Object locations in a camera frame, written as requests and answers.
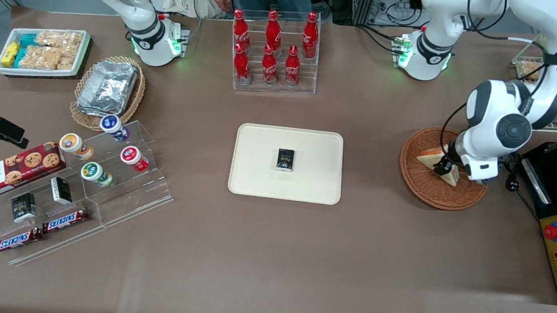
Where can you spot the Snickers bar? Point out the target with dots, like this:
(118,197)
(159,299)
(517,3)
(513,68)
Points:
(19,240)
(66,220)

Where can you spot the orange yogurt cup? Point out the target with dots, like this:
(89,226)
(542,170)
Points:
(72,143)

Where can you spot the rice cracker bag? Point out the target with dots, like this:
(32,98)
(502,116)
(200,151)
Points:
(67,60)
(529,70)
(39,57)
(54,38)

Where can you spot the purple yogurt cup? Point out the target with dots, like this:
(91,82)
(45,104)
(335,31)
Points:
(112,124)

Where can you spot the red Walkers cookie box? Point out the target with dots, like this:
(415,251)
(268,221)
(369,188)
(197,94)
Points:
(15,171)

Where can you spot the small black box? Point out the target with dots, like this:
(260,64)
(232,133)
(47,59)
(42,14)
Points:
(285,159)
(23,207)
(61,190)

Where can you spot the aluminium foil tray stack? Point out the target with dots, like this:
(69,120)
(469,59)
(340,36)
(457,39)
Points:
(108,88)

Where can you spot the cream plastic tray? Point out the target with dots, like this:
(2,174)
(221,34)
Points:
(256,175)

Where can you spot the clear acrylic bottle rack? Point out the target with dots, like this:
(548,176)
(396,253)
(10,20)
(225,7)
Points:
(274,89)

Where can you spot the red yogurt cup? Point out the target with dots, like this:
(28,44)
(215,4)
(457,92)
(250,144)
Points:
(131,155)

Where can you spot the red cola bottle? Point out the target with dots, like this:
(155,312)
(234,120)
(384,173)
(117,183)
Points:
(310,35)
(241,29)
(269,67)
(241,66)
(273,31)
(292,68)

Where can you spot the oval light wicker basket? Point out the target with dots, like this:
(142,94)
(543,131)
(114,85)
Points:
(82,119)

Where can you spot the round brown wicker basket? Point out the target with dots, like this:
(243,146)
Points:
(426,192)

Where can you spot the white rectangular bin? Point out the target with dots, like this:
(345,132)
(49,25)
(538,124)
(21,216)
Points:
(85,54)

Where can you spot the black machine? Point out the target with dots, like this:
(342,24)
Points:
(555,193)

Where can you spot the clear acrylic stepped stand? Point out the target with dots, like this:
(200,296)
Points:
(139,189)
(75,232)

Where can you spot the green yogurt cup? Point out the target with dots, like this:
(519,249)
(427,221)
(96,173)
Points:
(91,171)

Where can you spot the teal snack packet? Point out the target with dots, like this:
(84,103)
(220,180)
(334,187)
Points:
(19,57)
(28,40)

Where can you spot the red emergency stop button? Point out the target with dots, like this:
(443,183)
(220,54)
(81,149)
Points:
(554,231)

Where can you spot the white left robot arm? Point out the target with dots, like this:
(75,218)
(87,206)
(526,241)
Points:
(436,19)

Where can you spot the triangular sandwich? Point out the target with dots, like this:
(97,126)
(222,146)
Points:
(427,159)

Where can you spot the yellow snack packet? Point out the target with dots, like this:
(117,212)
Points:
(10,54)

